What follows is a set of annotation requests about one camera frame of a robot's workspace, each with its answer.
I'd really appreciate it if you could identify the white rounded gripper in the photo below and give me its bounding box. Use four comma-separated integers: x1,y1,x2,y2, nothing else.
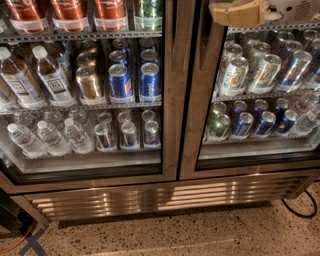
208,0,320,28

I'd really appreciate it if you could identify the steel fridge door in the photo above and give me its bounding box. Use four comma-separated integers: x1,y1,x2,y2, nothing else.
180,0,320,180
0,0,193,198

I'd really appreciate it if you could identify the steel fridge base grille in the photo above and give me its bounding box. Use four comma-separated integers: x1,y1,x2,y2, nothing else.
12,168,320,223

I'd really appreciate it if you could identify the white 7Up can right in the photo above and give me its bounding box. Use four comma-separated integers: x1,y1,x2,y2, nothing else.
247,54,282,94

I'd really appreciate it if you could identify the white 7up can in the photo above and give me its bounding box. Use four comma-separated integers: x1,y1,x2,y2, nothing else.
247,54,282,94
219,56,249,97

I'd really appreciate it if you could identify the white 7Up can left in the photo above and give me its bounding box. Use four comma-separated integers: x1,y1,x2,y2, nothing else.
219,56,249,97

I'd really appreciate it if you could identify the silver blue can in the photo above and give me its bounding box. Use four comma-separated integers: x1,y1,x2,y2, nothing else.
277,50,312,92

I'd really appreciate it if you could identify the green soda bottle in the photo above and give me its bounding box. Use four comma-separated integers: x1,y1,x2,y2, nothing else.
135,0,163,31

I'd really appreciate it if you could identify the blue can bottom right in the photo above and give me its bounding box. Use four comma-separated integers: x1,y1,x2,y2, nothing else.
253,111,276,138

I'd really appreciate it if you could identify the blue can bottom left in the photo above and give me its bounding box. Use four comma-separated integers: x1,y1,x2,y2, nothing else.
231,112,254,139

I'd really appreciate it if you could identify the front blue Pepsi can right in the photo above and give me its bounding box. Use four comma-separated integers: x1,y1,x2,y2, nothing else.
139,62,162,102

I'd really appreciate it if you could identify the blue pepsi can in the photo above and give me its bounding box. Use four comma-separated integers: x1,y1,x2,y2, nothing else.
108,64,134,104
139,62,162,102

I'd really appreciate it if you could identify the green can bottom shelf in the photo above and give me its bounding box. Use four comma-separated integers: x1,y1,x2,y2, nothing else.
207,113,230,141

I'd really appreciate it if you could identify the red Coke bottle right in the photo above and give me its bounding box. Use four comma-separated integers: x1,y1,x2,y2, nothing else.
94,0,127,31

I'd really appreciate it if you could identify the red coke bottle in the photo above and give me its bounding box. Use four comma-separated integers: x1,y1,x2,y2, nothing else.
5,0,49,34
50,0,88,32
94,0,127,31

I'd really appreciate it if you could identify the front blue Pepsi can left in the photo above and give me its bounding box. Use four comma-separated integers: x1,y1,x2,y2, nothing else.
108,64,134,104

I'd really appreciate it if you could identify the small silver can right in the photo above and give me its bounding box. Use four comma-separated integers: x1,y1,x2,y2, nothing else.
144,120,161,148

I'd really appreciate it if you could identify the small silver can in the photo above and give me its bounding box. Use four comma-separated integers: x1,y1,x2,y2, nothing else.
144,120,161,148
94,123,116,152
120,121,139,149

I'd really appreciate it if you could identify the small silver can middle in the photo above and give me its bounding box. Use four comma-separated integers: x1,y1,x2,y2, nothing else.
120,121,139,149

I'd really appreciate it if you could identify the front gold can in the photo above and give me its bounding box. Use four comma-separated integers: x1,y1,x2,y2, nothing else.
76,66,106,106

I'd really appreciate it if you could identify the red Coke bottle middle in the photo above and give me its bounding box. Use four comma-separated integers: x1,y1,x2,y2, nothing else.
50,0,88,32

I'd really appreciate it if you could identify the small silver can left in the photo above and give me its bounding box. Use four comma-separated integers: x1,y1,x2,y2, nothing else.
94,123,116,152

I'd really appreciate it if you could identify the tea bottle white cap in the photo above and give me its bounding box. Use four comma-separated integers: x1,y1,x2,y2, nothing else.
32,45,74,102

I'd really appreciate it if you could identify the water bottle right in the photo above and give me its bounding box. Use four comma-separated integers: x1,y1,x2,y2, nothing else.
64,118,93,154

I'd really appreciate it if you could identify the water bottle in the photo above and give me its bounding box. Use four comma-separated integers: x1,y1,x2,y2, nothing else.
7,123,47,158
37,121,71,156
64,118,93,154

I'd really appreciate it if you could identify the red Coke bottle left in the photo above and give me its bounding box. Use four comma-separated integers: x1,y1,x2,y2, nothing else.
5,0,49,34

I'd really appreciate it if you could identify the water bottle middle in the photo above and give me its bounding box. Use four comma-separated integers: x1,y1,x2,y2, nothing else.
37,121,71,156

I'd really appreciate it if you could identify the tea bottle far left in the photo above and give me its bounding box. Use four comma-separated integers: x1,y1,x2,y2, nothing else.
0,47,46,110

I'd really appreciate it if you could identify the water bottle left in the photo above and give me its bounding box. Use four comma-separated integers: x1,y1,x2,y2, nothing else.
7,123,47,158

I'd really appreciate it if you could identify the blue tape cross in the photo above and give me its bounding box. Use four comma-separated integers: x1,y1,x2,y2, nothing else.
18,225,49,256

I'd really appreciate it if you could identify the black power cable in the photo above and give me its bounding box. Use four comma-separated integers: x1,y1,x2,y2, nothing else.
280,189,319,220

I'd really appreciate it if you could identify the orange cable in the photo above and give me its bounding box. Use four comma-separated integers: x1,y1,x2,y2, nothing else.
0,219,37,254

